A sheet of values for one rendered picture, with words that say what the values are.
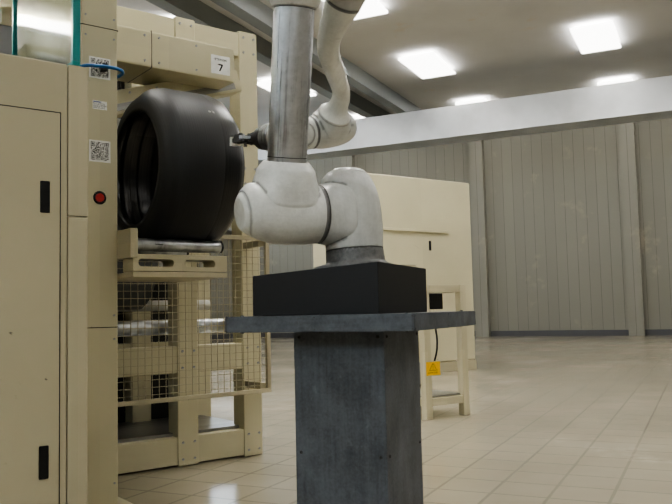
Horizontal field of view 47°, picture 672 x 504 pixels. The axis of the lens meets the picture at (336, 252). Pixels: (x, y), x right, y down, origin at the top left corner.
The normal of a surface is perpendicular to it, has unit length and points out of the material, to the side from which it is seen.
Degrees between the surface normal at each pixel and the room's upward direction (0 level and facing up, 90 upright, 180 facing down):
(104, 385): 90
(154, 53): 90
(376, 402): 90
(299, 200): 100
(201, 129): 70
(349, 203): 81
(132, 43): 90
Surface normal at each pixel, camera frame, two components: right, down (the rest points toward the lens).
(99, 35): 0.61, -0.07
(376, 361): -0.44, -0.06
